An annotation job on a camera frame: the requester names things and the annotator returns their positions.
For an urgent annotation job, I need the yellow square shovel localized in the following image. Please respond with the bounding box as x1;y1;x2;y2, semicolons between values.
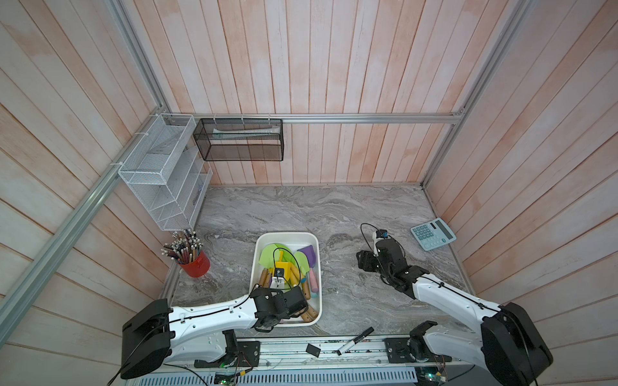
273;262;301;286

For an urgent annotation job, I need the large green shovel blade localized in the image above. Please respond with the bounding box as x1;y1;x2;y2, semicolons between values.
258;243;294;270

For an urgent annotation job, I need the green shovel wooden handle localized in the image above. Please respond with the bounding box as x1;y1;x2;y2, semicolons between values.
300;305;320;323

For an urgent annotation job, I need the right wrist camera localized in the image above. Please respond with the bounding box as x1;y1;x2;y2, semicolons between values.
372;228;389;255

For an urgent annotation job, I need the green trowel wooden handle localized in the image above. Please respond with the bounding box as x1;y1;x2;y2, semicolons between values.
294;251;312;300

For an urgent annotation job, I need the white wire mesh shelf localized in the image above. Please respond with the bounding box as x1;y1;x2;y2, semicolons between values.
119;114;212;232

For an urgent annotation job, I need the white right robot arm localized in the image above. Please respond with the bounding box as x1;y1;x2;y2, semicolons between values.
357;238;554;385

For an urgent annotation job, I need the black wire mesh basket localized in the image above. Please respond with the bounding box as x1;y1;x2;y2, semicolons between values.
193;117;285;162

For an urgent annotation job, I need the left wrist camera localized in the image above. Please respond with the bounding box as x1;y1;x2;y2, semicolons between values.
270;268;286;290

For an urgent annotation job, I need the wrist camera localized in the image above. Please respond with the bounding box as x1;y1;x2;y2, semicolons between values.
372;228;389;255
270;268;286;290

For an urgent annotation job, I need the white plastic storage box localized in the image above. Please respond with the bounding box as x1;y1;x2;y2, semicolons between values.
249;232;323;331

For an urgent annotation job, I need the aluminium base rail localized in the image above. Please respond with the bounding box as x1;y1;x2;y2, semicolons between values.
130;335;495;385

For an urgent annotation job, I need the red pencil cup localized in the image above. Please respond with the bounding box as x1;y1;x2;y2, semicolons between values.
180;251;211;278

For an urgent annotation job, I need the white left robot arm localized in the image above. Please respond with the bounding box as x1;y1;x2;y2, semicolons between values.
117;285;309;380

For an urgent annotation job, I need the small black square block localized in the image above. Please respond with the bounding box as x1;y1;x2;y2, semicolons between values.
306;344;321;358

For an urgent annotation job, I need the light blue calculator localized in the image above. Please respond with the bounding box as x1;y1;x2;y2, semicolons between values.
410;218;456;252

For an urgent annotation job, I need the purple shovel pink handle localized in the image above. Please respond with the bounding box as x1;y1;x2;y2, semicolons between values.
295;245;319;294

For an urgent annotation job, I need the black marker pen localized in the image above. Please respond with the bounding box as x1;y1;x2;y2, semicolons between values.
336;326;374;356

